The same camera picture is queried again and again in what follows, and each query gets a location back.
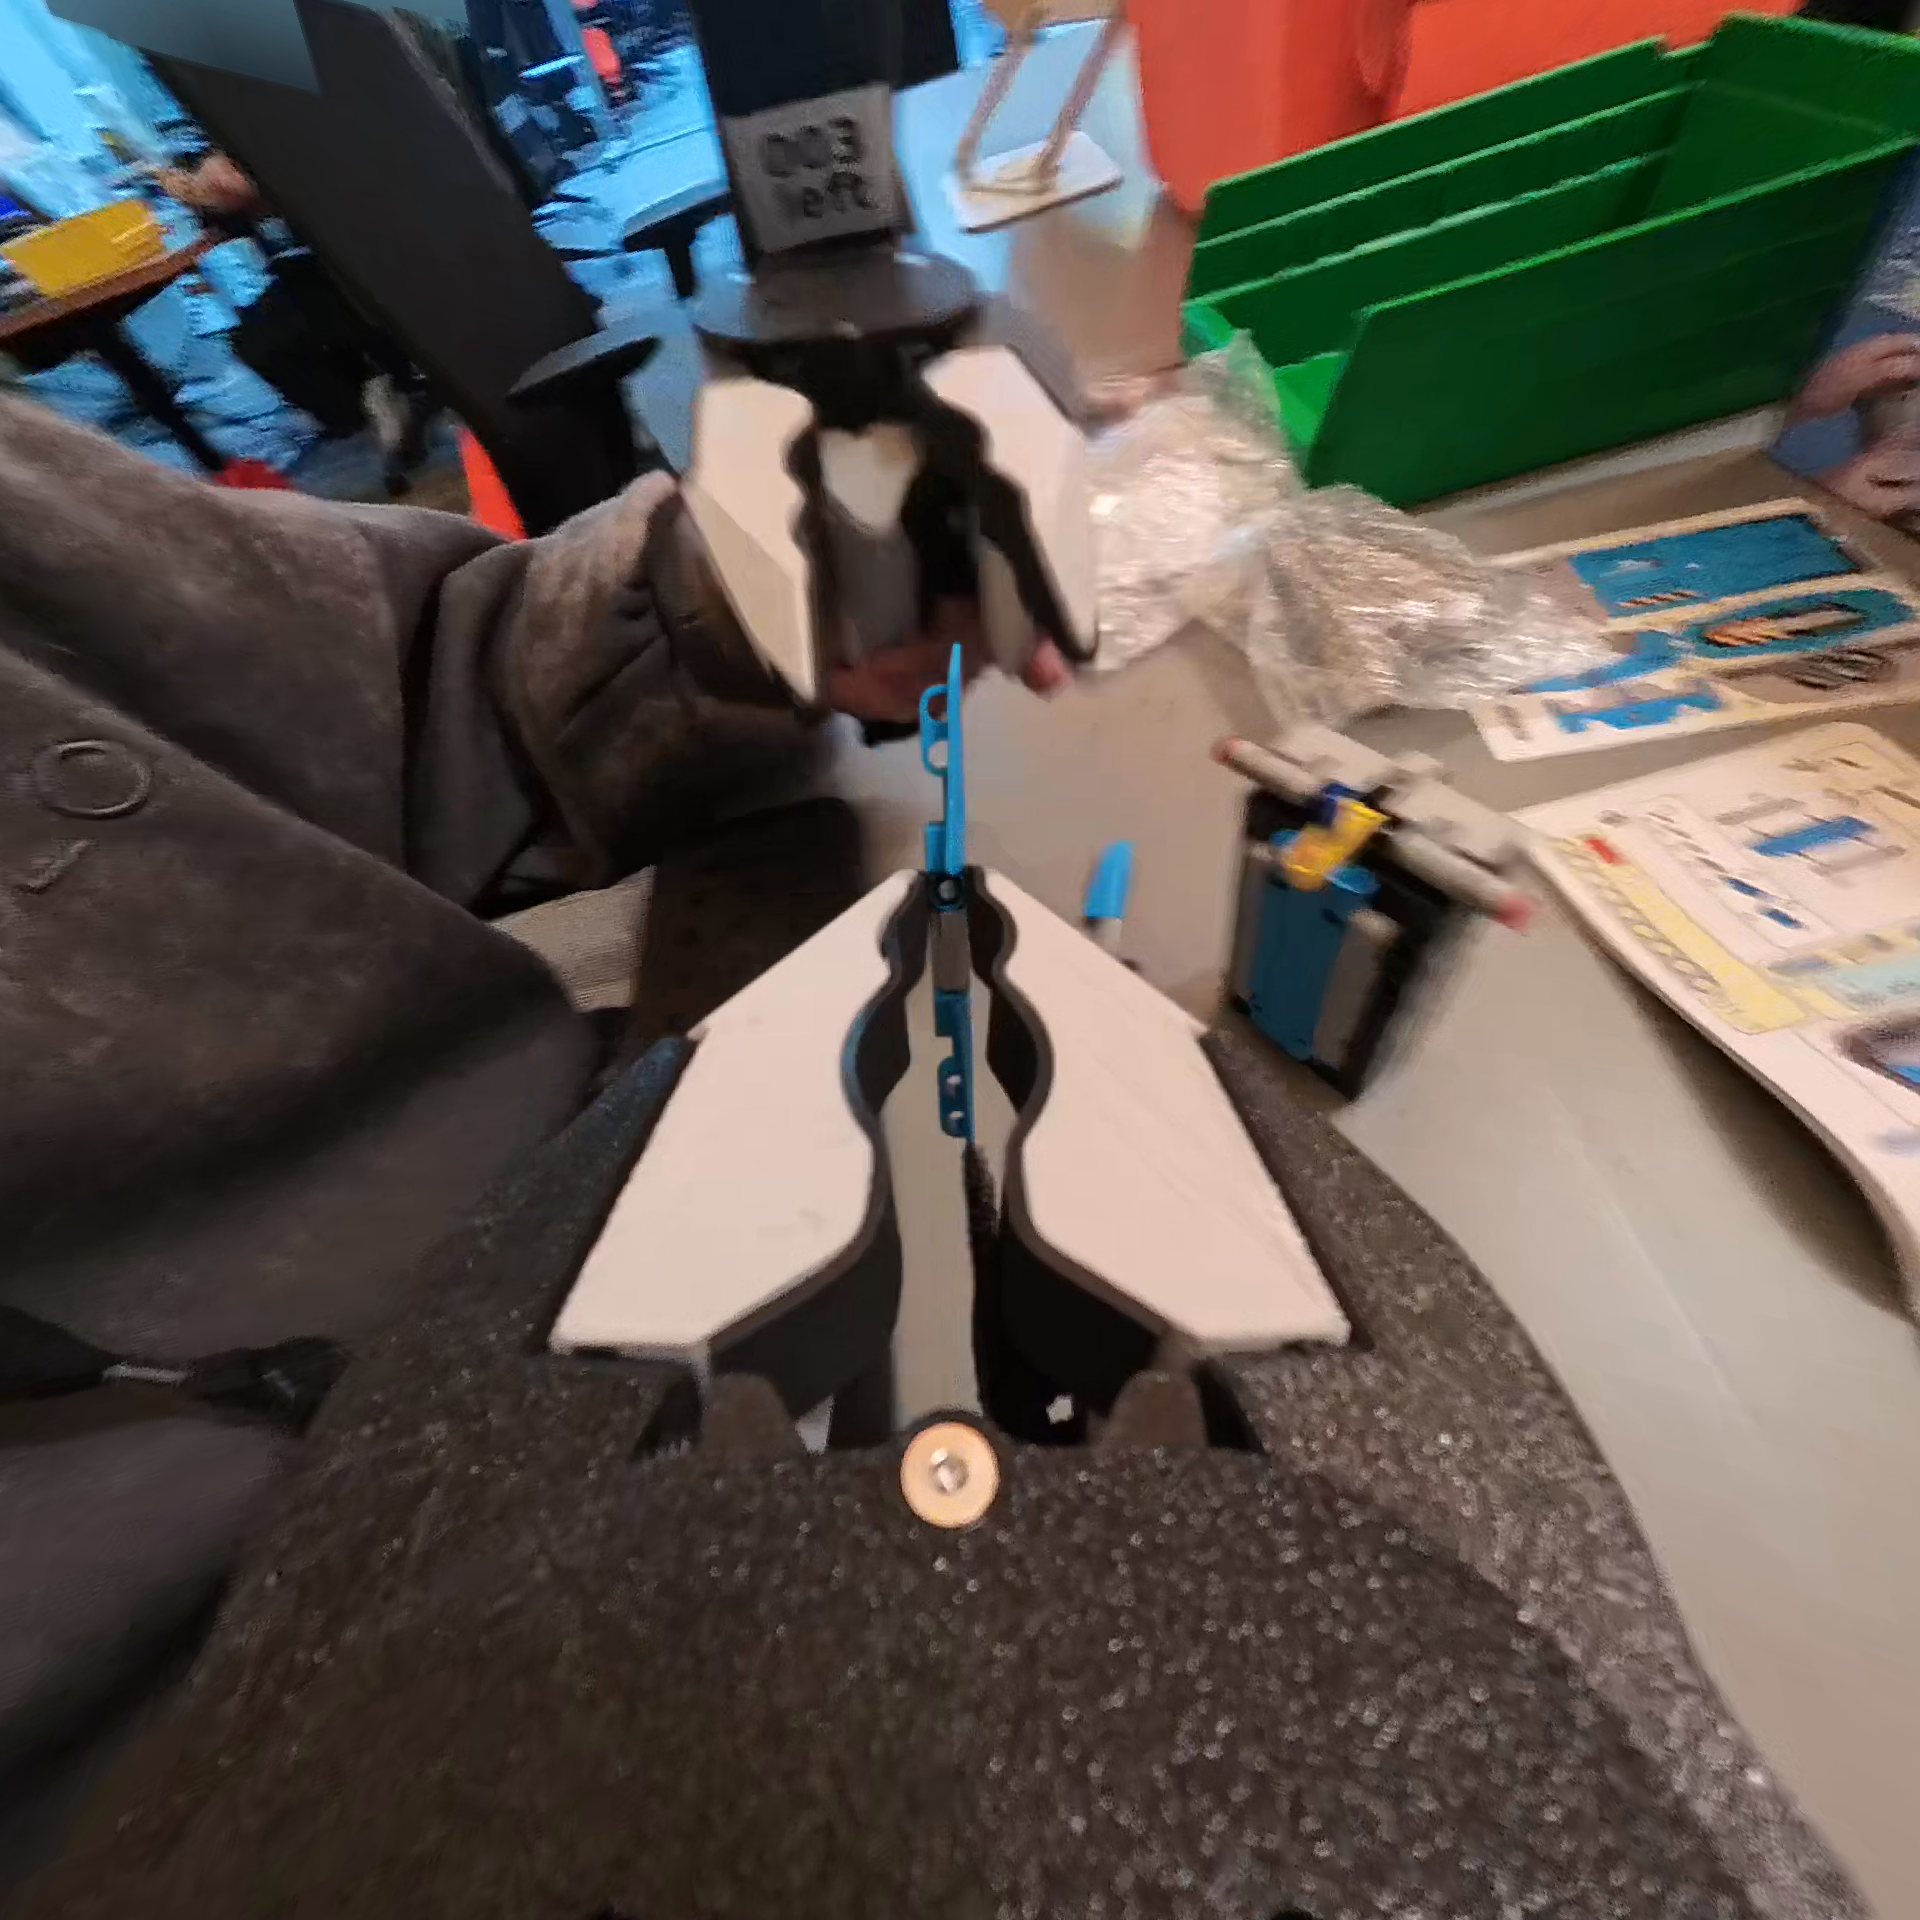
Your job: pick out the black perforated panel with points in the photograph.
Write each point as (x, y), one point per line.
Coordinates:
(750, 915)

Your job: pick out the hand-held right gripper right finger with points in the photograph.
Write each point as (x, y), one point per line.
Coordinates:
(1185, 1199)

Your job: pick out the blue grey axle assembly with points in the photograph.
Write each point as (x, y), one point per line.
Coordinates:
(1110, 890)

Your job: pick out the yellow box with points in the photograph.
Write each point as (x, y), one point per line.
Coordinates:
(84, 251)

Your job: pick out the blue sticker sheet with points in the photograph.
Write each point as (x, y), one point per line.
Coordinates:
(1711, 616)

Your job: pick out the instruction booklet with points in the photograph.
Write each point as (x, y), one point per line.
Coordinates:
(1800, 932)

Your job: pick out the person's left forearm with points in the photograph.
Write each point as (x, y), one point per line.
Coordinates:
(601, 663)

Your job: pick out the black office chair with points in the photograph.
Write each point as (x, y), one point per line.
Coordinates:
(392, 212)

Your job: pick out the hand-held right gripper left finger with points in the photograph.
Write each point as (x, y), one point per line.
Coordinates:
(738, 1199)

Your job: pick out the grey desk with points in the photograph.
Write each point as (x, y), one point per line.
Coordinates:
(1622, 1288)

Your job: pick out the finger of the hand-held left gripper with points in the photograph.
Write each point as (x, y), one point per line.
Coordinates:
(750, 524)
(1037, 497)

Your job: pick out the orange plastic case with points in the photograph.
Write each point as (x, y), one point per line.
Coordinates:
(1352, 76)

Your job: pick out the large blue brick panel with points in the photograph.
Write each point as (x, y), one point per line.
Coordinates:
(950, 901)

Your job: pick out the person's left hand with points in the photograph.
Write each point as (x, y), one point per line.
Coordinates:
(962, 677)

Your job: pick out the black blue brick model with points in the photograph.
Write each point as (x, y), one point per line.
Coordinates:
(1352, 901)

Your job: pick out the green plastic bin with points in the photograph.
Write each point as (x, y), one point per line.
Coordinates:
(1561, 273)

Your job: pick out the clear plastic bag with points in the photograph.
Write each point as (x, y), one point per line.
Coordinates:
(1320, 557)

